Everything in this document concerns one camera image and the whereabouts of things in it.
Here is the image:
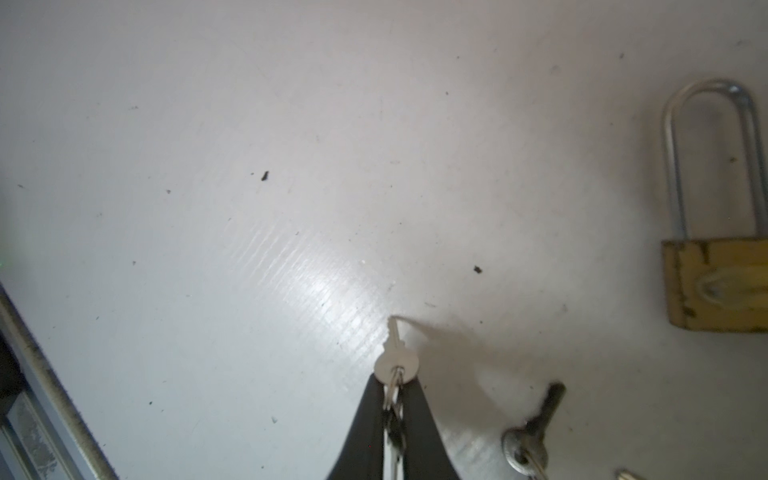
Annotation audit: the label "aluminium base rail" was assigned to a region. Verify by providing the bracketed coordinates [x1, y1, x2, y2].
[1, 291, 119, 479]

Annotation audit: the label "brass padlock long shackle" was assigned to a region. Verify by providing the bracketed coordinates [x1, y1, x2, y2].
[661, 78, 767, 333]

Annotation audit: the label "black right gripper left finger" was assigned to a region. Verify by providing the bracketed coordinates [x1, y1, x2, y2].
[327, 374, 385, 480]

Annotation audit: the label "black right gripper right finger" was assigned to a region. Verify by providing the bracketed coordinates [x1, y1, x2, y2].
[401, 377, 460, 480]

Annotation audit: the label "long shackle padlock key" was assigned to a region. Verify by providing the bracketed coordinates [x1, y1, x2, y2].
[501, 381, 567, 479]

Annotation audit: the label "brass padlock keys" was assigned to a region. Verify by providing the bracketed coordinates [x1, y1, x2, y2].
[373, 316, 419, 479]

